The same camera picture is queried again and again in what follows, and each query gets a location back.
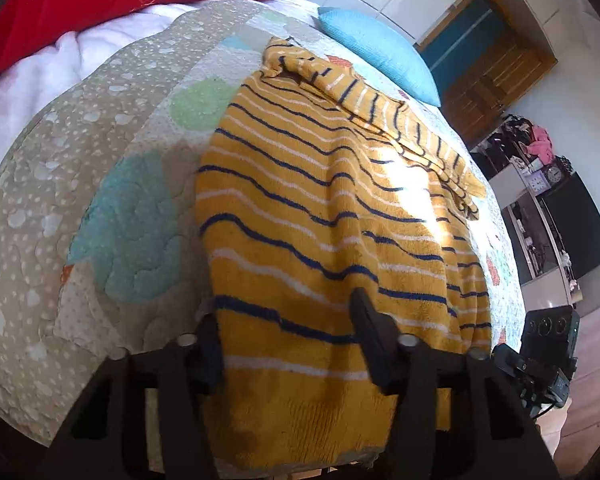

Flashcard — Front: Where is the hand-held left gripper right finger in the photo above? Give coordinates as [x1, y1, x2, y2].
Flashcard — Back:
[349, 287, 561, 480]

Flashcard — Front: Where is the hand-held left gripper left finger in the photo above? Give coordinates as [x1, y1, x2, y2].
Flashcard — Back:
[50, 312, 227, 480]

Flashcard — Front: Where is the yellow striped sweater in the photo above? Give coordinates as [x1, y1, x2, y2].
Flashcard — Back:
[194, 36, 493, 466]

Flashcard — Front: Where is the black television screen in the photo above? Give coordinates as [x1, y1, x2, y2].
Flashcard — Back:
[540, 172, 600, 281]

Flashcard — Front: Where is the white shelf unit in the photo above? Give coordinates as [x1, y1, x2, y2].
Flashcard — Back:
[472, 115, 583, 311]

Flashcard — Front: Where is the pink cloth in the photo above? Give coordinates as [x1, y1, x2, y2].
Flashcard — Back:
[527, 127, 554, 164]

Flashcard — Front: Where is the patterned quilt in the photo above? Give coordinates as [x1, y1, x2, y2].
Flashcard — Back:
[0, 0, 527, 480]

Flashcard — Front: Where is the wooden door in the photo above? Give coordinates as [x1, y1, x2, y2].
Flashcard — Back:
[417, 0, 558, 148]

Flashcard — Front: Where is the blue pillow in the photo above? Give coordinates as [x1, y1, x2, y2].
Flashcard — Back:
[317, 7, 442, 107]

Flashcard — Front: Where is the white duvet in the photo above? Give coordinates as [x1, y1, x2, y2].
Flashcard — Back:
[0, 2, 197, 187]

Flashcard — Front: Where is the red pillow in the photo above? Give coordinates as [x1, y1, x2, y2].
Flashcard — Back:
[0, 0, 301, 86]

